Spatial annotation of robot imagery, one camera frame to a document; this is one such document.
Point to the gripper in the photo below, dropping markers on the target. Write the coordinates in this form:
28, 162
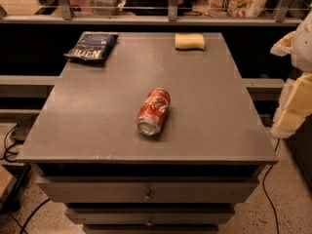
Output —
304, 51

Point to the yellow sponge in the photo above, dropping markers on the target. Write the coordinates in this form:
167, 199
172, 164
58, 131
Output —
189, 41

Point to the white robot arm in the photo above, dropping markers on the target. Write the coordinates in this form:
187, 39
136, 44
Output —
301, 58

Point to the black bag behind railing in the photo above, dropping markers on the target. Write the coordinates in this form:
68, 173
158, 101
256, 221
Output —
147, 7

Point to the blue Kettle chip bag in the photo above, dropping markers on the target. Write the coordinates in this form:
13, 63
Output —
93, 46

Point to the red Coca-Cola can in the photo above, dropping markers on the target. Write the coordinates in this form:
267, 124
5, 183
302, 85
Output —
153, 112

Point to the grey drawer cabinet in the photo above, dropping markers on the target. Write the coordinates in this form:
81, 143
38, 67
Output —
158, 141

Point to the drawer with knob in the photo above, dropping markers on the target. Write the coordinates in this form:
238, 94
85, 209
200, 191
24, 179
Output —
149, 217
78, 190

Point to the top drawer with knob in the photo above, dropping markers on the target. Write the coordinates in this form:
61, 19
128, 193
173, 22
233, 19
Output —
78, 190

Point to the metal railing shelf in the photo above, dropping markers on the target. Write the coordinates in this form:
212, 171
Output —
276, 12

